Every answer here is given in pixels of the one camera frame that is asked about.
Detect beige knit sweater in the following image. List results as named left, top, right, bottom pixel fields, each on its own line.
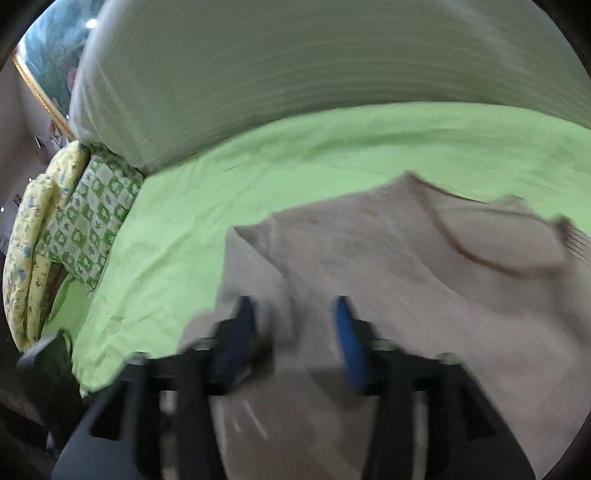
left=181, top=174, right=590, bottom=479

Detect yellow floral quilt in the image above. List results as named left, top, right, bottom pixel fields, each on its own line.
left=2, top=141, right=90, bottom=352

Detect green white patterned pillow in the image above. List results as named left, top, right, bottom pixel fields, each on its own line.
left=36, top=150, right=143, bottom=291

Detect light green bed sheet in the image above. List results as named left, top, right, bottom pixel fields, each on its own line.
left=45, top=102, right=590, bottom=392

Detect white striped bolster pillow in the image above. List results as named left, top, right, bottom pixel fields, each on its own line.
left=69, top=1, right=590, bottom=173

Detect framed landscape painting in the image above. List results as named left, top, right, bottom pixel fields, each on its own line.
left=13, top=0, right=104, bottom=139

